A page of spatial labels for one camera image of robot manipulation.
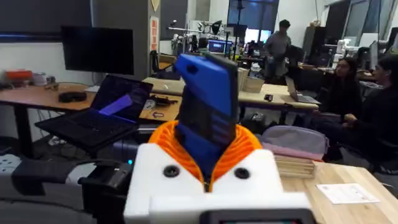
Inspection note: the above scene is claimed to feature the wooden box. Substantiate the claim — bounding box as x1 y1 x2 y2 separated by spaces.
237 67 266 94

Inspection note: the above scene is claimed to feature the silver laptop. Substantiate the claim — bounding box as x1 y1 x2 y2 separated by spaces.
284 75 322 105

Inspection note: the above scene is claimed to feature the black device with light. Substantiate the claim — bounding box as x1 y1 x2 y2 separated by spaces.
77 159 135 224

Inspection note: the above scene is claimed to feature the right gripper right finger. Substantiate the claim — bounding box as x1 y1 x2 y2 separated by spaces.
210 124 285 194

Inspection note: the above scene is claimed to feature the stack of wooden boards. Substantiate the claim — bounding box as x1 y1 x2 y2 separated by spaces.
273 154 317 180

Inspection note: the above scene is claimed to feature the white paper sheet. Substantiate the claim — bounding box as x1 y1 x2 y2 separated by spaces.
316 182 381 205

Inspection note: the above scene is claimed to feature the black flat case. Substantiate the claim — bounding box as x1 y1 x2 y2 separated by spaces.
58 91 88 104

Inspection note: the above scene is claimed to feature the pale long desk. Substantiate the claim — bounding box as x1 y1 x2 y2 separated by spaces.
142 76 320 125

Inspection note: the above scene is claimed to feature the black monitor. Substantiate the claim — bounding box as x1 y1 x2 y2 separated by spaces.
60 26 135 77

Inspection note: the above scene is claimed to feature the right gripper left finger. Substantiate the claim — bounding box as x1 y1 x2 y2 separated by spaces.
123 120 206 224

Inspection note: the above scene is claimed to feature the grey and pink pouch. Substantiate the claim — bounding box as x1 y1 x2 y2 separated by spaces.
260 124 330 161

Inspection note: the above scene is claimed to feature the brown wooden desk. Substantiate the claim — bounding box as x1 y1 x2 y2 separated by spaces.
0 82 183 156

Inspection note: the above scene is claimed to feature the blue electric screwdriver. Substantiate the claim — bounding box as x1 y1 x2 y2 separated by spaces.
173 52 240 185

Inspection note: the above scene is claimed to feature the orange box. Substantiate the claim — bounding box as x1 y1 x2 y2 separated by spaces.
5 69 34 83

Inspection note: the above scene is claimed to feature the black laptop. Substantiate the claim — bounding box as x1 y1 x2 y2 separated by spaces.
34 74 154 151

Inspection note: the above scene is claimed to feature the person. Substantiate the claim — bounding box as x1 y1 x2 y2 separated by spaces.
319 56 363 121
263 19 293 82
312 54 398 175

